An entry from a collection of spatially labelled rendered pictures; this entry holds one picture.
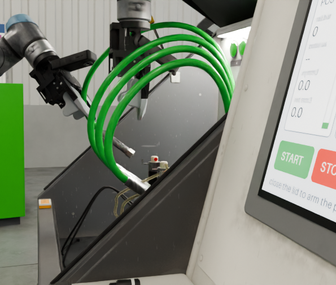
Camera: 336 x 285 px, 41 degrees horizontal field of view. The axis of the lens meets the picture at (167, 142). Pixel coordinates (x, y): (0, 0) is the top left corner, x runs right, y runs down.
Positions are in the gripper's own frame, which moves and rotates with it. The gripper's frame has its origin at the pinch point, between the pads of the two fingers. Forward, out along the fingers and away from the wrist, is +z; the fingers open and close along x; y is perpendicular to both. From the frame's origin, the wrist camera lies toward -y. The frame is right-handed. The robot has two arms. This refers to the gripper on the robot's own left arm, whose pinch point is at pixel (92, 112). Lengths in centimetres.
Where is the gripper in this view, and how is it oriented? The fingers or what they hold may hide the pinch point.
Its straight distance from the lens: 113.6
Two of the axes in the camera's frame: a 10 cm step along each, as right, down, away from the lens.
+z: 5.8, 7.6, -3.0
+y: -7.5, 6.4, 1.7
